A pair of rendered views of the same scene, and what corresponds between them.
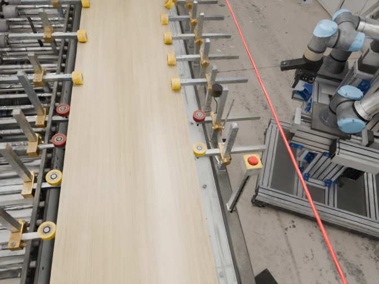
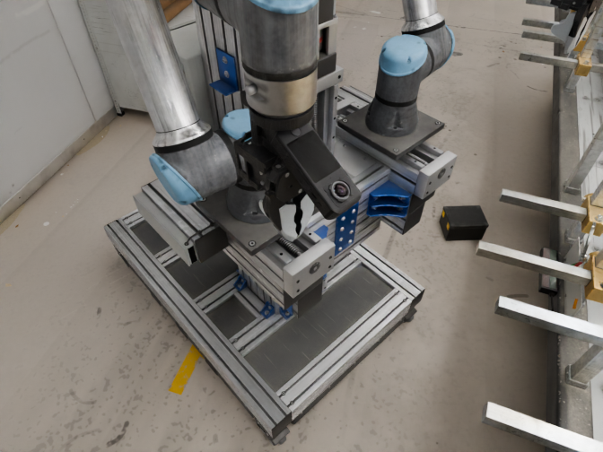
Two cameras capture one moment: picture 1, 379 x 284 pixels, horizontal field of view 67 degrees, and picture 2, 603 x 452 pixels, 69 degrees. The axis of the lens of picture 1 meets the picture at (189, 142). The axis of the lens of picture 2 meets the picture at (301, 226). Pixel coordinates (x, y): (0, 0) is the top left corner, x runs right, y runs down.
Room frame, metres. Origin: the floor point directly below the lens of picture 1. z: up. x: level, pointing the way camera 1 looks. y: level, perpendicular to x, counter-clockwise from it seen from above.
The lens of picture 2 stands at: (2.21, -0.37, 1.77)
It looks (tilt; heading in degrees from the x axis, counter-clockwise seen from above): 47 degrees down; 216
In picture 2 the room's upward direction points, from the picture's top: straight up
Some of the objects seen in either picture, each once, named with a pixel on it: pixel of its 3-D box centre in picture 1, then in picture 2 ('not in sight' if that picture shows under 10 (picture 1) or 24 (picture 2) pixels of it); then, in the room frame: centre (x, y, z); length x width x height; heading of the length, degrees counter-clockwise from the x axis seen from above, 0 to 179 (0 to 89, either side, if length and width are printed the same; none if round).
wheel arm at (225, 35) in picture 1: (199, 36); not in sight; (1.95, 0.03, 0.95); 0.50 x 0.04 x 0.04; 104
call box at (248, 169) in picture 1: (250, 165); not in sight; (0.69, -0.28, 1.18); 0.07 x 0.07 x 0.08; 14
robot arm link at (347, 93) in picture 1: (346, 99); (402, 66); (1.17, -0.81, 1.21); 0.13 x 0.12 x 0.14; 176
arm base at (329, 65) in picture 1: (335, 60); (257, 186); (1.66, -0.91, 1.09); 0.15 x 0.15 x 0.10
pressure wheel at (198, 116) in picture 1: (198, 119); not in sight; (1.19, -0.04, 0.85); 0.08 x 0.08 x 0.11
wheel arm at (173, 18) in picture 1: (194, 17); not in sight; (2.19, 0.09, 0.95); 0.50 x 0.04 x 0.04; 104
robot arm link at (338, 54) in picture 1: (344, 45); (250, 145); (1.67, -0.91, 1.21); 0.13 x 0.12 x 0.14; 162
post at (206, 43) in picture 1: (203, 67); not in sight; (1.67, -0.03, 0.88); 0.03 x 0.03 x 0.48; 14
